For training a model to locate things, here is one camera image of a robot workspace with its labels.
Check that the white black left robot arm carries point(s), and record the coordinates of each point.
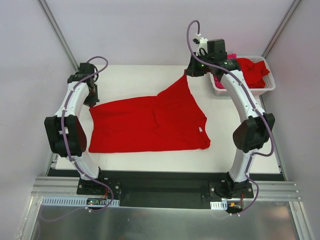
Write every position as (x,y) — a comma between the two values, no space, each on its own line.
(66,135)

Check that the left white cable duct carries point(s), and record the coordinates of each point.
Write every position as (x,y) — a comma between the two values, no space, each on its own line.
(65,201)

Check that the pink t shirt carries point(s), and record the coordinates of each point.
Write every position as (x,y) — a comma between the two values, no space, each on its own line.
(220,82)

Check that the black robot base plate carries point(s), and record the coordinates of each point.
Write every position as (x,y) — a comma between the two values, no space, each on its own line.
(177,190)

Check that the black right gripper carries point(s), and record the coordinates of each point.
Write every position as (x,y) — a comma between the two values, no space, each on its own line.
(192,69)

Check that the right white cable duct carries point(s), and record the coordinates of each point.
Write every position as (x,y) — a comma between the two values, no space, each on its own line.
(219,205)

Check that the white cable duct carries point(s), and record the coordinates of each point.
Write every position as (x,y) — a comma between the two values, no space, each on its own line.
(65,201)
(219,205)

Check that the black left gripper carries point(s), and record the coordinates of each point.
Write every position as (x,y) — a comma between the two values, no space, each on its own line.
(93,99)

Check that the aluminium frame post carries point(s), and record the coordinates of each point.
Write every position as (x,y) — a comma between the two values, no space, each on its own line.
(43,4)
(293,7)

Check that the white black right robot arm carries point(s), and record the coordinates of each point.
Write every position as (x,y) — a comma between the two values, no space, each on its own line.
(256,125)

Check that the red t shirt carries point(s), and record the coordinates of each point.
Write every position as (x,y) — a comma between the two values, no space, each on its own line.
(168,121)
(253,72)

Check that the white perforated plastic basket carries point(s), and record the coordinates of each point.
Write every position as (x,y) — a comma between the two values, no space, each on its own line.
(268,79)

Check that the left aluminium frame post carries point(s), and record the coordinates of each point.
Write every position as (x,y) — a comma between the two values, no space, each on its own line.
(43,4)

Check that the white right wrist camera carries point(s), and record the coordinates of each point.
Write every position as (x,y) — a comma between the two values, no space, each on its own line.
(201,45)

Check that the right aluminium frame post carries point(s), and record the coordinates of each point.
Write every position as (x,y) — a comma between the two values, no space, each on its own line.
(293,7)

